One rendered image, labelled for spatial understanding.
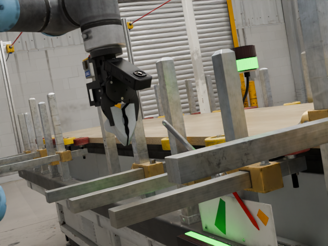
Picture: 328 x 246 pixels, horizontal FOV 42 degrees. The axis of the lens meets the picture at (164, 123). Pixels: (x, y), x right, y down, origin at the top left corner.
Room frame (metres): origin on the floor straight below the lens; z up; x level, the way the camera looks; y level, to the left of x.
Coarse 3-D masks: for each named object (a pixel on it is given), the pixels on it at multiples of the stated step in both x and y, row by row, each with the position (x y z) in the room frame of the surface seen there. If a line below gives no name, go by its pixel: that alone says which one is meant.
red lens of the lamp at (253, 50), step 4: (236, 48) 0.88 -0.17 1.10; (240, 48) 0.88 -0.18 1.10; (244, 48) 0.88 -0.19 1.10; (248, 48) 0.88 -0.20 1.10; (252, 48) 0.88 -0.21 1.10; (236, 52) 0.88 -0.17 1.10; (240, 52) 0.88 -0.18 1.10; (244, 52) 0.88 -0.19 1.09; (248, 52) 0.88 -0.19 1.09; (252, 52) 0.88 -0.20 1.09; (236, 56) 0.88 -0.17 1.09; (240, 56) 0.88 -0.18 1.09; (244, 56) 0.88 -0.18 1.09; (248, 56) 0.88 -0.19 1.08
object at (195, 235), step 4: (188, 232) 1.02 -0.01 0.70; (192, 232) 1.01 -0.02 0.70; (192, 236) 0.98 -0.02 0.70; (196, 236) 0.98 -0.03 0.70; (200, 236) 0.97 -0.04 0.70; (204, 236) 0.97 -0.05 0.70; (204, 240) 0.94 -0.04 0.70; (208, 240) 0.94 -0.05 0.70; (212, 240) 0.93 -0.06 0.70; (212, 244) 0.91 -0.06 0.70; (216, 244) 0.90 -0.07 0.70; (220, 244) 0.90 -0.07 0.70; (224, 244) 0.90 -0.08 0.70
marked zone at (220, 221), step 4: (220, 200) 0.93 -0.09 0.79; (220, 204) 0.93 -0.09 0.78; (224, 204) 0.92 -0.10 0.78; (220, 208) 0.93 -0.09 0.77; (224, 208) 0.92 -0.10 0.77; (220, 212) 0.94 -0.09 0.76; (224, 212) 0.92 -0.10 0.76; (216, 216) 0.95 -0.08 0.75; (220, 216) 0.94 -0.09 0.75; (224, 216) 0.92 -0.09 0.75; (216, 220) 0.95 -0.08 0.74; (220, 220) 0.94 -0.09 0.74; (224, 220) 0.93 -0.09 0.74; (216, 224) 0.96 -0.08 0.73; (220, 224) 0.94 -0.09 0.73; (224, 224) 0.93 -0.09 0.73; (220, 228) 0.95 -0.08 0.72; (224, 228) 0.93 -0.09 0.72; (224, 232) 0.93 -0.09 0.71
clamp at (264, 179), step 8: (240, 168) 0.85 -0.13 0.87; (248, 168) 0.82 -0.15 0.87; (256, 168) 0.80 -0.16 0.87; (264, 168) 0.80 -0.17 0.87; (272, 168) 0.81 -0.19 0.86; (280, 168) 0.82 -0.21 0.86; (256, 176) 0.81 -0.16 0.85; (264, 176) 0.80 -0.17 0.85; (272, 176) 0.81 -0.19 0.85; (280, 176) 0.81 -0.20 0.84; (256, 184) 0.81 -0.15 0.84; (264, 184) 0.79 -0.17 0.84; (272, 184) 0.80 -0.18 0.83; (280, 184) 0.81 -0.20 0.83; (264, 192) 0.79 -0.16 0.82
